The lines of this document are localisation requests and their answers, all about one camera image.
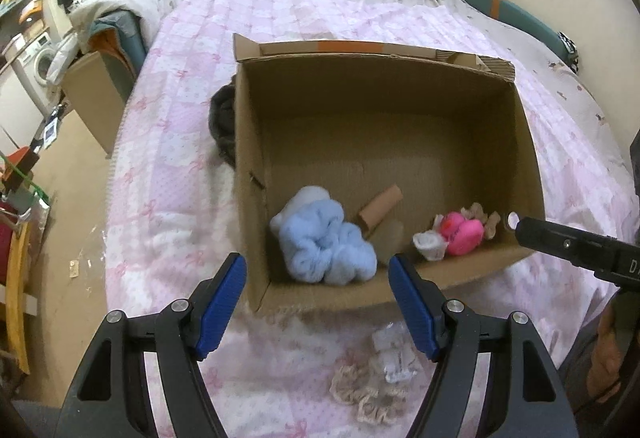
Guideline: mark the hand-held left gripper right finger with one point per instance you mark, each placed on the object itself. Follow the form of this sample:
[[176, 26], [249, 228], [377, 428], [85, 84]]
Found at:
[[415, 313]]

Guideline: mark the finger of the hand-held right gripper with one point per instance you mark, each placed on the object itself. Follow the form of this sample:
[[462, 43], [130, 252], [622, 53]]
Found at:
[[555, 235]]

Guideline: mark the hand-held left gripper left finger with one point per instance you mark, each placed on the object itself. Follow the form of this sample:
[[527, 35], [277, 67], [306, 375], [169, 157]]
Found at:
[[220, 308]]

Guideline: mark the beige frilly scrunchie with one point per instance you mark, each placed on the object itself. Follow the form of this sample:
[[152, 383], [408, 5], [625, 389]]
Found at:
[[487, 220]]

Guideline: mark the white cloth piece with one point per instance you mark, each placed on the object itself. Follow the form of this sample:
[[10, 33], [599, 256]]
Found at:
[[430, 245]]

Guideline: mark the pink plush toy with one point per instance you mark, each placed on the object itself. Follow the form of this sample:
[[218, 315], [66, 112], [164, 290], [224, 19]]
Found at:
[[462, 233]]

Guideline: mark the brown cardboard tube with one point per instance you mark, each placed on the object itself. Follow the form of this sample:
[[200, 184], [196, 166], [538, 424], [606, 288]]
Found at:
[[380, 210]]

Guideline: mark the blue fluffy scrunchie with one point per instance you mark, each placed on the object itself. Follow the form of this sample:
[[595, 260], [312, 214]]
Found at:
[[320, 243]]

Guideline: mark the brown cardboard box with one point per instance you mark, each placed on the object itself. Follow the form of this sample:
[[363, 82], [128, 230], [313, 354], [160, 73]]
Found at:
[[390, 143]]

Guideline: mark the person's right hand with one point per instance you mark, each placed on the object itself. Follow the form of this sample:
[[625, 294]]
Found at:
[[602, 353]]

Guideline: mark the crumpled white wrapper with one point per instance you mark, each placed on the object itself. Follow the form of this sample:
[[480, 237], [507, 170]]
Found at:
[[397, 353]]

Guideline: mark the beige crochet scrunchie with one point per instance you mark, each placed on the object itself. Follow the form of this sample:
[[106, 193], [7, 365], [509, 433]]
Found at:
[[367, 393]]

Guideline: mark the small black patterned item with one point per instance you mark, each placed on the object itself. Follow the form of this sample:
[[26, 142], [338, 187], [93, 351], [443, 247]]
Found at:
[[568, 51]]

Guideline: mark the dark cloth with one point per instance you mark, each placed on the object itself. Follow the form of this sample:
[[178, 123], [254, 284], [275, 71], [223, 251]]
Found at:
[[224, 118]]

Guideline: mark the red and yellow rack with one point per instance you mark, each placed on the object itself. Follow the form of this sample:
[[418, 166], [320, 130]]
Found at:
[[12, 288]]

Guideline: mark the teal bed board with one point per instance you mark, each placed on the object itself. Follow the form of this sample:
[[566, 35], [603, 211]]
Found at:
[[505, 8]]

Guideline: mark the wooden bedside cabinet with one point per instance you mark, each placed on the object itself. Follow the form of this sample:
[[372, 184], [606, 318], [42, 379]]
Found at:
[[92, 93]]

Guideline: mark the white washing machine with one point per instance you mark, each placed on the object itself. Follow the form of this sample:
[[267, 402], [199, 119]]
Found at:
[[39, 63]]

